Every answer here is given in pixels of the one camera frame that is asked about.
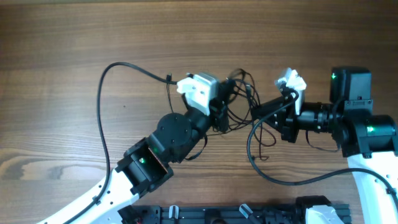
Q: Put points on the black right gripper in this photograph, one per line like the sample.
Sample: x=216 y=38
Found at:
x=285 y=119

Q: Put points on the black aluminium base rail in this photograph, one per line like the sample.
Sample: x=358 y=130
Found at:
x=307 y=209

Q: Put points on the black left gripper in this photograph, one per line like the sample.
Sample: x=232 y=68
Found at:
x=218 y=109

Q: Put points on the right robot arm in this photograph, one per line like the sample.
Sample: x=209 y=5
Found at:
x=367 y=141

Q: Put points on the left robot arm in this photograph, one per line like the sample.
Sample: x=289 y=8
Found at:
x=146 y=165

